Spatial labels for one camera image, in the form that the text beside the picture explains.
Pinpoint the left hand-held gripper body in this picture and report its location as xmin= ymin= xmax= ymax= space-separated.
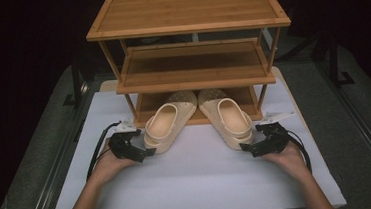
xmin=106 ymin=117 xmax=146 ymax=166

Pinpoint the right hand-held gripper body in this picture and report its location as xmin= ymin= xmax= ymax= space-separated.
xmin=247 ymin=110 xmax=299 ymax=159

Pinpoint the beige clog shoe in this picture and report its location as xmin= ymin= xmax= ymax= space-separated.
xmin=140 ymin=90 xmax=202 ymax=156
xmin=196 ymin=85 xmax=257 ymax=154

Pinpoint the wooden three-tier shoe rack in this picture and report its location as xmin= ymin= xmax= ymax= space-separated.
xmin=82 ymin=0 xmax=300 ymax=135

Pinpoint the person's left hand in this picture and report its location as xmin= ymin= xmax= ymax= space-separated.
xmin=88 ymin=136 xmax=138 ymax=190

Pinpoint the person's right hand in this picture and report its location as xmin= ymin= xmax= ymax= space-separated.
xmin=261 ymin=140 xmax=311 ymax=184

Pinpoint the white table sheet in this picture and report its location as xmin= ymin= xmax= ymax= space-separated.
xmin=40 ymin=73 xmax=348 ymax=209

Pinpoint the black metal stand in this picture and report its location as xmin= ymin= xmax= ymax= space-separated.
xmin=325 ymin=30 xmax=357 ymax=89
xmin=58 ymin=55 xmax=86 ymax=110

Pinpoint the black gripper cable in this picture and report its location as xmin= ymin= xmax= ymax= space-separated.
xmin=81 ymin=121 xmax=127 ymax=183
xmin=281 ymin=128 xmax=313 ymax=175

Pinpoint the grey metal rail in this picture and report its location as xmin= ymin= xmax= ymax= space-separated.
xmin=314 ymin=55 xmax=371 ymax=206
xmin=11 ymin=79 xmax=110 ymax=209

